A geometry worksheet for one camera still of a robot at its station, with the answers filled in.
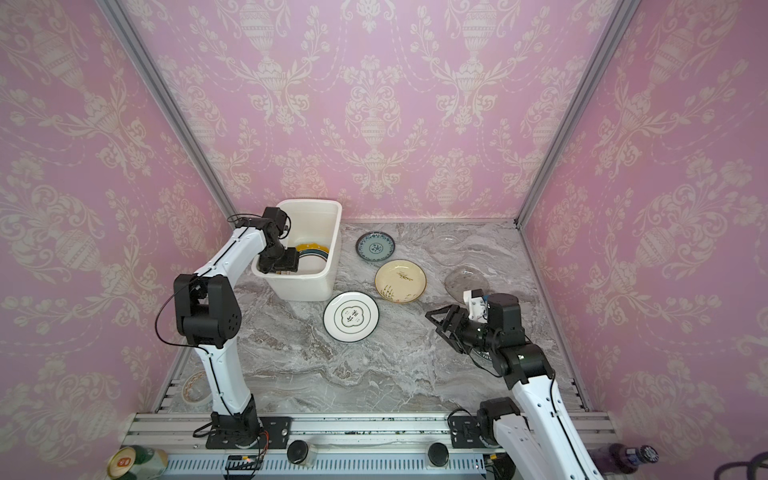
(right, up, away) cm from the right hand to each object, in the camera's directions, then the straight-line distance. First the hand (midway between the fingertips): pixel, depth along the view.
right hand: (432, 321), depth 72 cm
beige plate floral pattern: (-7, +6, +31) cm, 32 cm away
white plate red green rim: (-38, +13, +33) cm, 53 cm away
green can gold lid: (-63, -27, -10) cm, 69 cm away
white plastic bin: (-40, +26, +43) cm, 64 cm away
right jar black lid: (+1, -30, -4) cm, 30 cm away
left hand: (-43, +11, +23) cm, 51 cm away
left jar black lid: (-30, -26, -9) cm, 40 cm away
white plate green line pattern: (-23, -4, +22) cm, 32 cm away
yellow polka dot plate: (-41, +19, +36) cm, 57 cm away
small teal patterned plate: (-16, +19, +41) cm, 48 cm away
